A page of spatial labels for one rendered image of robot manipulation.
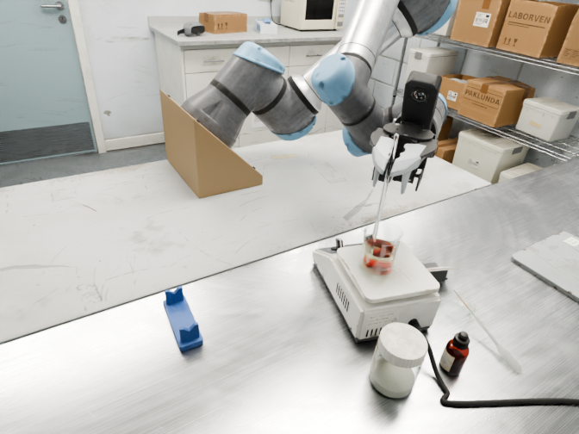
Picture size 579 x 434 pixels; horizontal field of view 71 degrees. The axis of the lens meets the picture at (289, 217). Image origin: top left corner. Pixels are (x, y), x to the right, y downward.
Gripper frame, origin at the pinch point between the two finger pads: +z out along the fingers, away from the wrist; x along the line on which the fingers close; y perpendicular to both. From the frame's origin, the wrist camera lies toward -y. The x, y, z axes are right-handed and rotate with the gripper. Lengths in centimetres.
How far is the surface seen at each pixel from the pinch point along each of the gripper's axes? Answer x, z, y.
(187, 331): 19.4, 18.4, 22.6
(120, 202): 55, -6, 26
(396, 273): -4.2, -0.8, 17.0
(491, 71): -17, -285, 40
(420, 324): -9.5, 0.6, 23.7
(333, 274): 5.0, -0.2, 20.6
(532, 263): -26.4, -27.0, 25.1
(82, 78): 244, -157, 61
